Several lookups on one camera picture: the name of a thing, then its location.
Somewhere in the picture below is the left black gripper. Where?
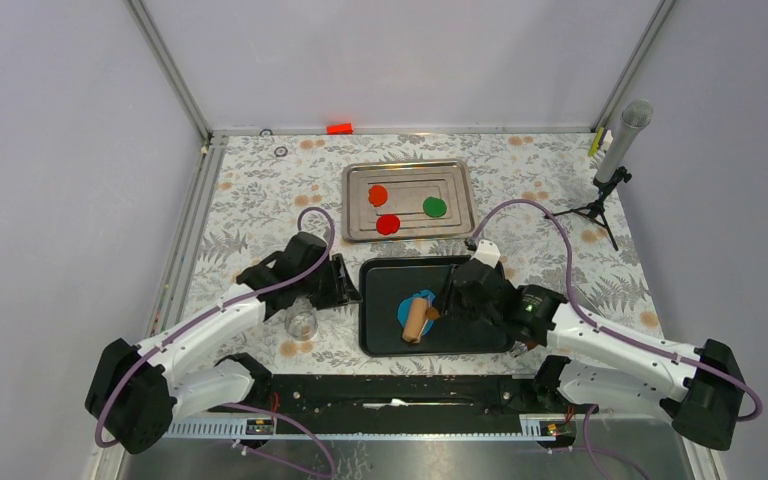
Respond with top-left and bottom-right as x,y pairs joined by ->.
297,254 -> 361,311

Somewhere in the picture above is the black plastic tray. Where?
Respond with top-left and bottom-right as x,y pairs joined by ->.
358,255 -> 514,357

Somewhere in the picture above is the small glass bowl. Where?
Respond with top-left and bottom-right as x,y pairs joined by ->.
284,312 -> 318,342

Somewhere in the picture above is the blue dough piece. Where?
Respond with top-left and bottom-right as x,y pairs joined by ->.
397,289 -> 437,337

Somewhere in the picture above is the wooden dough roller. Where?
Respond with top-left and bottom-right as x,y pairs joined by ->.
401,297 -> 442,346

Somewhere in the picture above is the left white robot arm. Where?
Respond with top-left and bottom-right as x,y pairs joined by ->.
85,232 -> 362,454

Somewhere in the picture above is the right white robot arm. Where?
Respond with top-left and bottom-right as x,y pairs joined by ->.
433,260 -> 744,451

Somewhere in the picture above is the red dough disc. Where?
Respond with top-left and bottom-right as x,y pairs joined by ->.
375,214 -> 401,236

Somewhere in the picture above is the green dough disc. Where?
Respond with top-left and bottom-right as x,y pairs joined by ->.
422,196 -> 448,218

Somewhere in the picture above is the orange dough disc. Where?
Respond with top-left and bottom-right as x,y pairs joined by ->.
367,184 -> 389,208

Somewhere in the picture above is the silver metal tray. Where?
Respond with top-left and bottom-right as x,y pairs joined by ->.
341,159 -> 478,243

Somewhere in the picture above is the floral tablecloth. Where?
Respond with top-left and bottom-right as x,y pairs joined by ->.
182,134 -> 664,375

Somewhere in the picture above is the orange block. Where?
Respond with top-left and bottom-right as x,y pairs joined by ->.
326,123 -> 354,135

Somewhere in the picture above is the yellow marker pen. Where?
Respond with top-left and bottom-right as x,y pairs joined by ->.
587,127 -> 605,157

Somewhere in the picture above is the grey microphone on tripod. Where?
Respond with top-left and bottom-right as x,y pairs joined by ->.
553,99 -> 654,251

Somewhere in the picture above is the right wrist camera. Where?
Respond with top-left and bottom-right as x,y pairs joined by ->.
472,239 -> 501,268

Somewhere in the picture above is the brown handled tool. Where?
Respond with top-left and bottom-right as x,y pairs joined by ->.
509,342 -> 531,358

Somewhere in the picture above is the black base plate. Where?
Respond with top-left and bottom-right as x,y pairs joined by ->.
208,374 -> 601,437

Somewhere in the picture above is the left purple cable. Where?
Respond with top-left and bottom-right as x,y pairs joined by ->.
94,207 -> 339,478

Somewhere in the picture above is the purple cable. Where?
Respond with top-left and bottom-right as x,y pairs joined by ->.
470,199 -> 763,480
94,207 -> 339,478

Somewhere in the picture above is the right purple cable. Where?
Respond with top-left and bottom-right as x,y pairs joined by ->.
470,199 -> 763,480

